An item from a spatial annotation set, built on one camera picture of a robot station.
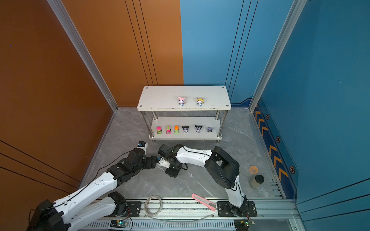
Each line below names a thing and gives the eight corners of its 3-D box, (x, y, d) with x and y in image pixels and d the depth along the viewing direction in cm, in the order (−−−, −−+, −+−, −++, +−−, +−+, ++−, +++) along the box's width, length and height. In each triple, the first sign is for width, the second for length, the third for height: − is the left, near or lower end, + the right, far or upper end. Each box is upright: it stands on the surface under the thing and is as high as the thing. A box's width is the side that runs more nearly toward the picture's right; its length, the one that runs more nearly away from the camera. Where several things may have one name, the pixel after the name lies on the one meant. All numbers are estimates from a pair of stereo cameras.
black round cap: (249, 188, 82) (256, 183, 74) (247, 180, 85) (253, 174, 76) (258, 188, 82) (266, 183, 74) (255, 180, 85) (263, 174, 76)
